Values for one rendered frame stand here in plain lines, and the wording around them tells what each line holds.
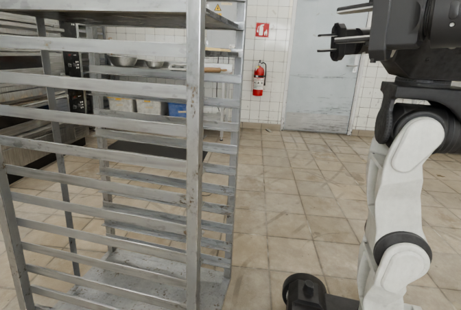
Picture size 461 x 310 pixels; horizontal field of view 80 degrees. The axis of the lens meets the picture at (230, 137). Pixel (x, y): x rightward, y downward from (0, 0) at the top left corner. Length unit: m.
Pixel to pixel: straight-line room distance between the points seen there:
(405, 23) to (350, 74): 4.02
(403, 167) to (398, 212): 0.15
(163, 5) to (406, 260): 0.86
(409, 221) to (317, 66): 3.65
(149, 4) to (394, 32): 0.46
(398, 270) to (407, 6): 0.67
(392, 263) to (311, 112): 3.70
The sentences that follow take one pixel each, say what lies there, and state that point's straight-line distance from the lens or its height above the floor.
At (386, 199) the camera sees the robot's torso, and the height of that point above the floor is 0.79.
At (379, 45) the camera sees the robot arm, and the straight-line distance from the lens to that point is 0.50.
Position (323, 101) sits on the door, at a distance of 4.46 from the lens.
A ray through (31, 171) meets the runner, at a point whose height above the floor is 0.79.
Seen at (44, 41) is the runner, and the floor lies 1.15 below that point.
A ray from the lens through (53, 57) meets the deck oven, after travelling 3.17.
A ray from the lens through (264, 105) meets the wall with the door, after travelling 4.33.
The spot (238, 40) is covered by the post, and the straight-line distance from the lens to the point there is 1.02.
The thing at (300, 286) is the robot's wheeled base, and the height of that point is 0.21.
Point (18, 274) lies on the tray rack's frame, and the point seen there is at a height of 0.42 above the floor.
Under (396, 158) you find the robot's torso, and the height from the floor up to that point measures 0.92.
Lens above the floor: 1.14
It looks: 17 degrees down
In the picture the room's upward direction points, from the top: 3 degrees clockwise
